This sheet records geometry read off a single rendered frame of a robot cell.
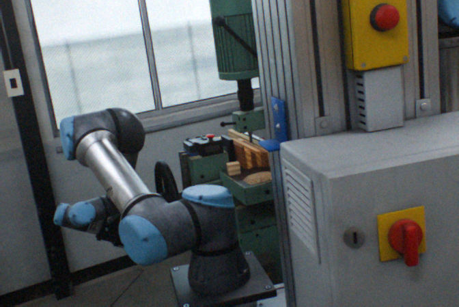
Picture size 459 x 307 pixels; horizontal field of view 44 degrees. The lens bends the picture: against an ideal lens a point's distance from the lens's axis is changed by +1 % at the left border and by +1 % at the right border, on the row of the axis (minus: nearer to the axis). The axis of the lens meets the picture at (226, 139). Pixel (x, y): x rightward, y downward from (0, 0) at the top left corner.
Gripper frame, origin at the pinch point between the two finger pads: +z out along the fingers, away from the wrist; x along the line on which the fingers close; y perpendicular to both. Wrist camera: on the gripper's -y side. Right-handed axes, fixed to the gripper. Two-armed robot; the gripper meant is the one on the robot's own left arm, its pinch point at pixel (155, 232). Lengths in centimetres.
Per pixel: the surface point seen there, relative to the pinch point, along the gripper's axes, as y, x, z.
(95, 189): 18, -123, 1
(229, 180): -29.1, 19.7, 10.6
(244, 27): -78, 9, 0
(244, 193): -28.2, 32.7, 11.1
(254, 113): -53, 5, 17
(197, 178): -24.9, 10.5, 3.6
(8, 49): -39, -110, -66
